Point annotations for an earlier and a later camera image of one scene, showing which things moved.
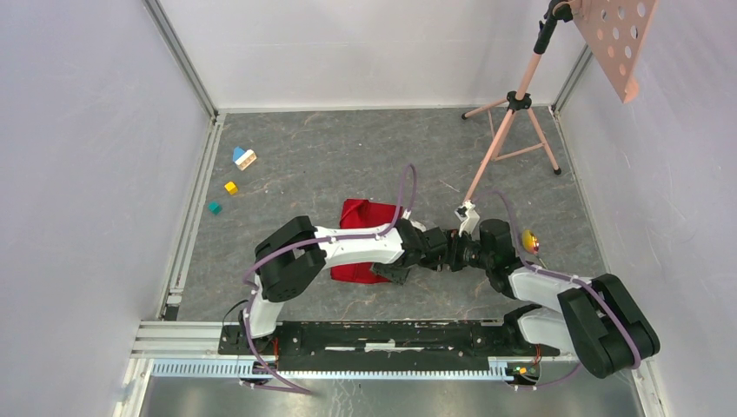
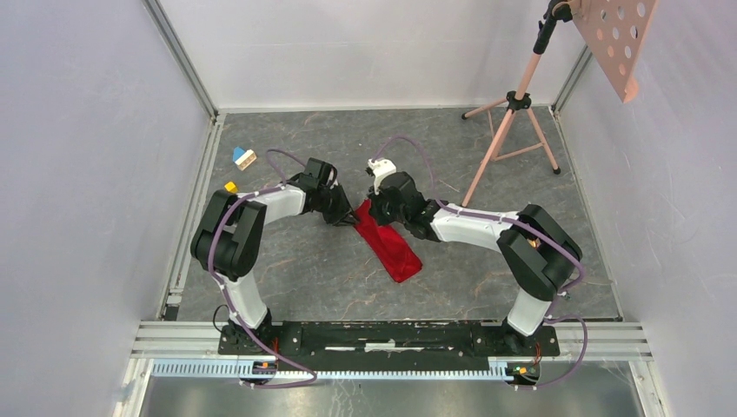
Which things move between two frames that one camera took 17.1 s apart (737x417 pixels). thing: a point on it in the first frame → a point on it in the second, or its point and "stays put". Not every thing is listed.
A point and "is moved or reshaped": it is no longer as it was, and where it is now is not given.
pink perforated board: x=613 y=33 stays put
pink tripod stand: x=521 y=99 stays put
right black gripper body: x=463 y=252 → x=383 y=212
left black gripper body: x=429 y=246 → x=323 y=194
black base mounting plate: x=382 y=346 stays put
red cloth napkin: x=360 y=213 is moved or reshaped
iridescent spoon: x=531 y=244 stays put
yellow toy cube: x=231 y=188 stays put
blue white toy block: x=243 y=159 stays put
